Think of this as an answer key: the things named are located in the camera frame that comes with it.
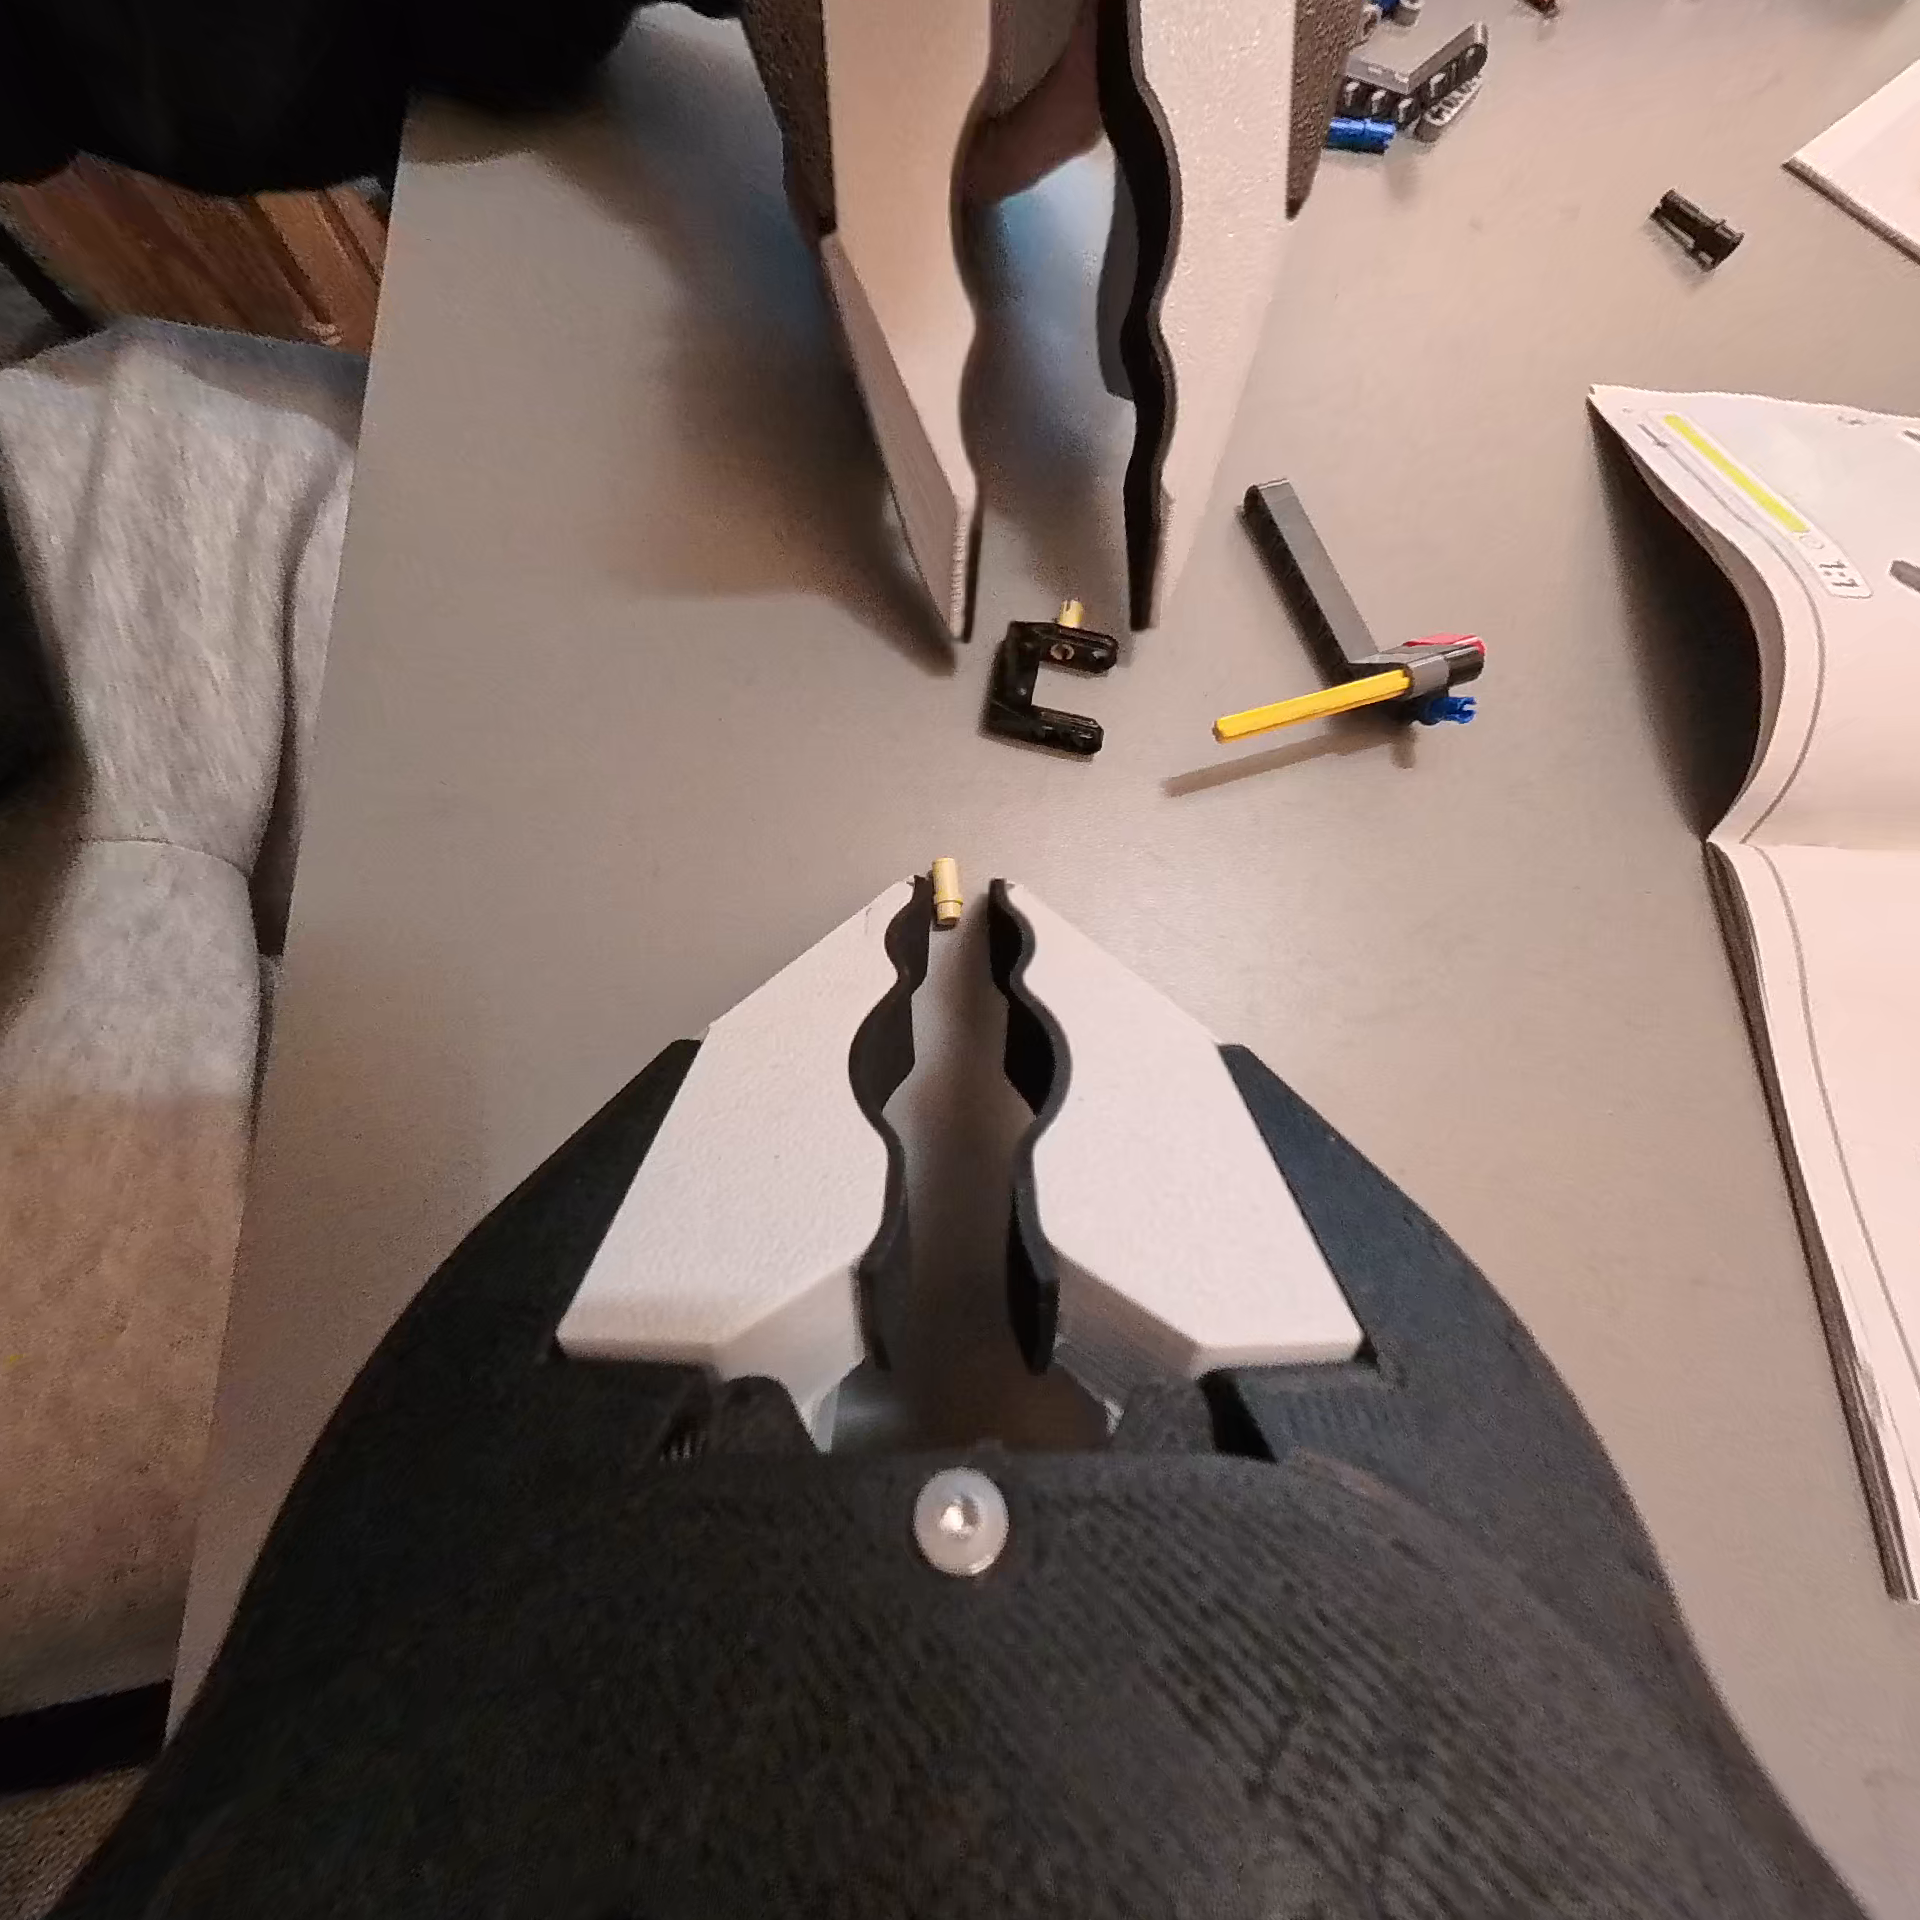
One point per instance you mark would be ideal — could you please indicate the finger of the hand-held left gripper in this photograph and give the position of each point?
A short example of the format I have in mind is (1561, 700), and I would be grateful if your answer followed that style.
(1223, 181)
(892, 181)

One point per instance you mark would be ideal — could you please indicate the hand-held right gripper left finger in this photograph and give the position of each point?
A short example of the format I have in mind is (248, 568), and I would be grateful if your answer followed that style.
(737, 1199)

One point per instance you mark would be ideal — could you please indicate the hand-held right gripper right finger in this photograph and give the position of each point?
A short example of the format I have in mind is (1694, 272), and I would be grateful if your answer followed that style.
(1188, 1215)

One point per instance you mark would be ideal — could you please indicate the tan lego pin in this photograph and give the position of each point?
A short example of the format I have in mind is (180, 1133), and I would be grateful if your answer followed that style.
(944, 894)

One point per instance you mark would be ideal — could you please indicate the black lego bracket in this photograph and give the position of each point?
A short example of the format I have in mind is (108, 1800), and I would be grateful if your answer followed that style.
(1048, 729)

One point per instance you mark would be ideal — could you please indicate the person's left forearm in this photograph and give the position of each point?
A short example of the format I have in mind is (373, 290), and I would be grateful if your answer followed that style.
(228, 75)

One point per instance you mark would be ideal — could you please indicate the blue lego pin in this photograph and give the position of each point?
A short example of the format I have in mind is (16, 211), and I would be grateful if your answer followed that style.
(1364, 133)

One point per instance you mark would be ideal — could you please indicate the grey lego beam with yellow axle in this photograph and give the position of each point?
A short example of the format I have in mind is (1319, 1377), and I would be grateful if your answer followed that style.
(1319, 580)

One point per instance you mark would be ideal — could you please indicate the black lego pin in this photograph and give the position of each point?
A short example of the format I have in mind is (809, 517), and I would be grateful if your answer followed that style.
(1698, 228)

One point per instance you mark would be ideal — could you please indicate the small white leaflet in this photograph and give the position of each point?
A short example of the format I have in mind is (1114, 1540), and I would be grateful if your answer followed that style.
(1874, 164)

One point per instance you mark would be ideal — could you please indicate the open instruction booklet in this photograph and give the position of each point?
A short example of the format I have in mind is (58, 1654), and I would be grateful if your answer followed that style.
(1845, 1049)

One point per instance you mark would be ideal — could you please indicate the beige and grey blanket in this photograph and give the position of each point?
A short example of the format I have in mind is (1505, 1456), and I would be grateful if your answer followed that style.
(151, 749)

